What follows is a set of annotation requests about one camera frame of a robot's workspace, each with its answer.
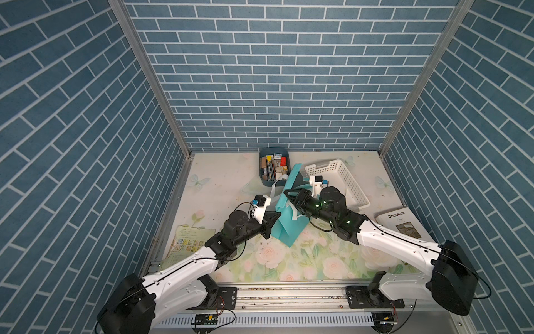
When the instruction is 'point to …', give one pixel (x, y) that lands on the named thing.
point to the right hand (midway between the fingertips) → (286, 195)
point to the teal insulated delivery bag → (286, 227)
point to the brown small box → (263, 162)
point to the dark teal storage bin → (274, 163)
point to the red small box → (284, 161)
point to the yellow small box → (269, 158)
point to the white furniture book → (402, 220)
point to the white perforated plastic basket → (337, 175)
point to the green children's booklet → (187, 241)
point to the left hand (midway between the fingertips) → (285, 216)
